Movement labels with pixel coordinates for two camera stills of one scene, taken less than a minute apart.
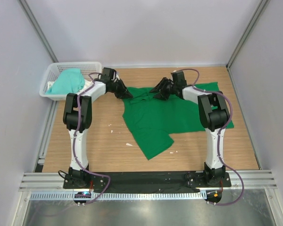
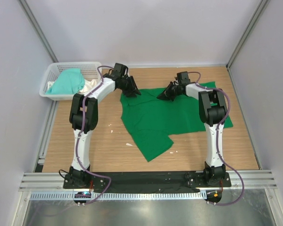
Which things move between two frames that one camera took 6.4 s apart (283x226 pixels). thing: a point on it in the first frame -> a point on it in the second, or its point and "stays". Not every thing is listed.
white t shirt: (87, 84) stays
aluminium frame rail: (54, 181) stays
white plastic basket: (55, 69) stays
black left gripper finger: (122, 85) -> (134, 85)
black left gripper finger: (121, 95) -> (132, 94)
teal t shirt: (70, 81) stays
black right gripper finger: (163, 84) -> (168, 93)
